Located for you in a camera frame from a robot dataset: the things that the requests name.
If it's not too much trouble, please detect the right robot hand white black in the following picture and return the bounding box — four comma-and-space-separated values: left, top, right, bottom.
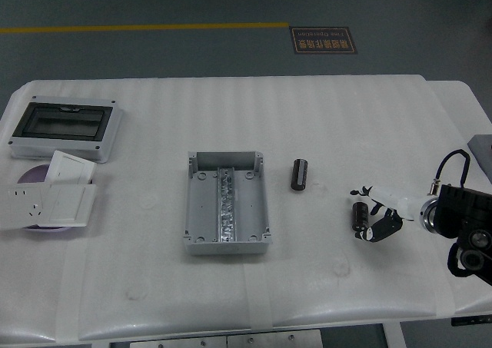
349, 184, 424, 244

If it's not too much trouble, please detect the open grey junction box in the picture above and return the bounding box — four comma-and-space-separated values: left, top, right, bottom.
181, 151, 274, 257

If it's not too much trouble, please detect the grey distribution box dark window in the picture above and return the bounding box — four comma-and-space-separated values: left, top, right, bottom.
7, 95, 125, 164

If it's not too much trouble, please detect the white foam mat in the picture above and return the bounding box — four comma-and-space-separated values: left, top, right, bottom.
0, 74, 486, 343

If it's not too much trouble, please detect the grey flat block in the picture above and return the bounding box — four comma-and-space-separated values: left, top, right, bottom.
467, 134, 492, 172

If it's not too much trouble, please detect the white table leg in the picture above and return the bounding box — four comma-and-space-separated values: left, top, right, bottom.
378, 322, 404, 348

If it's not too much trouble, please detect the black table control panel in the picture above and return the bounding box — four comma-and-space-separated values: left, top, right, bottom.
451, 316, 492, 327

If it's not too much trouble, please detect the grey metal crossbar plate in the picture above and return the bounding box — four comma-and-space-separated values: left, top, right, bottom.
108, 329, 324, 348

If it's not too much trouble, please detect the white tape strip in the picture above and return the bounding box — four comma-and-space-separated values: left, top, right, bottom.
53, 244, 91, 343

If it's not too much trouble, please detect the purple round plate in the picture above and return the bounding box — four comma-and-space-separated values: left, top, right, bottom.
17, 163, 95, 234

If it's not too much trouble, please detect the white socket panel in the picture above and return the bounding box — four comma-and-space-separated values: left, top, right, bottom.
0, 184, 53, 232

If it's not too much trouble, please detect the metal mounting rail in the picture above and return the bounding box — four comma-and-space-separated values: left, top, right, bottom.
214, 166, 239, 244

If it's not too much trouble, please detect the white switch panel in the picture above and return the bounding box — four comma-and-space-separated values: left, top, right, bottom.
45, 150, 97, 184
38, 183, 98, 228

